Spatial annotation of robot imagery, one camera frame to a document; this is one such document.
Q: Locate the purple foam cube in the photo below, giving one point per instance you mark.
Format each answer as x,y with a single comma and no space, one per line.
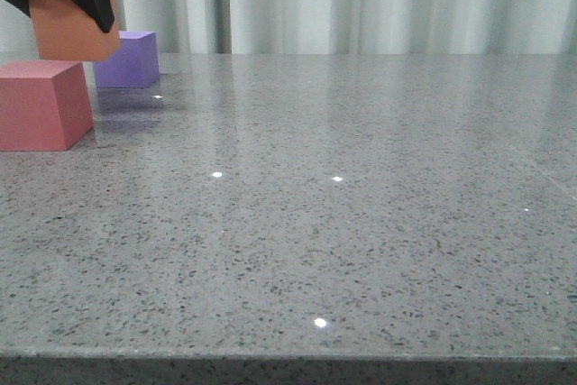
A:
134,65

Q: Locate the orange foam cube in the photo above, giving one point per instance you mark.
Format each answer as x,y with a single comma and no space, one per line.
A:
63,31

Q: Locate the pale green curtain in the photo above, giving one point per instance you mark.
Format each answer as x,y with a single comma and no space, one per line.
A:
355,26

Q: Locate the red foam cube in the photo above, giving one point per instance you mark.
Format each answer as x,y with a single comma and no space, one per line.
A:
45,105

